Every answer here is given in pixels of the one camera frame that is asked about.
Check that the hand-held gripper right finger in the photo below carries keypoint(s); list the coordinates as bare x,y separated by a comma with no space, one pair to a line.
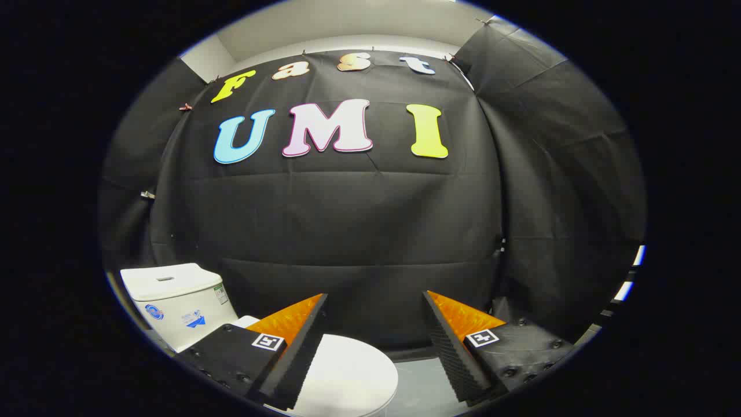
457,359

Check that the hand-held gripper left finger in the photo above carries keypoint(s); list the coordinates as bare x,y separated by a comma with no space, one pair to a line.
289,365

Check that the black backdrop cloth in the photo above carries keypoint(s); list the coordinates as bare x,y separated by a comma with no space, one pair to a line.
347,214

